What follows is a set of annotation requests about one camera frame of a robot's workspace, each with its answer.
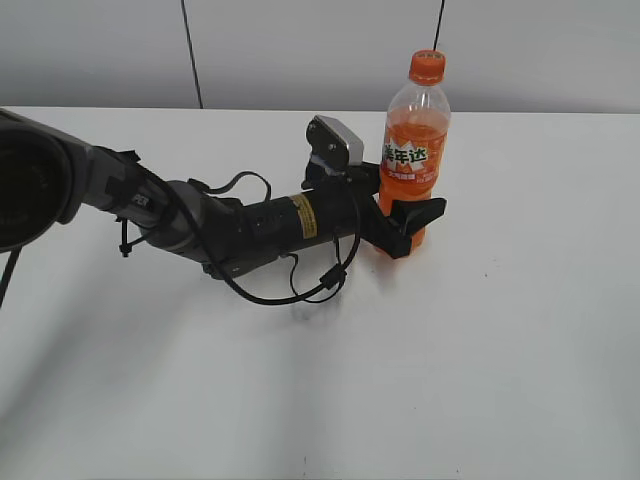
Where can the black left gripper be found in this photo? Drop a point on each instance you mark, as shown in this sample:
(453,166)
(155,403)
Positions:
(343,203)

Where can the orange soda bottle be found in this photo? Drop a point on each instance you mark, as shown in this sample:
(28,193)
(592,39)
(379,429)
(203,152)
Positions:
(416,129)

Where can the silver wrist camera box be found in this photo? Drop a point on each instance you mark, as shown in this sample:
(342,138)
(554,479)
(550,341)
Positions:
(334,147)

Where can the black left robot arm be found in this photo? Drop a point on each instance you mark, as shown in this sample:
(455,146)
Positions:
(46,175)

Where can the orange bottle cap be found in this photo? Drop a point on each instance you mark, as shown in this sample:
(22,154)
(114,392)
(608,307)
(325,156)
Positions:
(427,67)

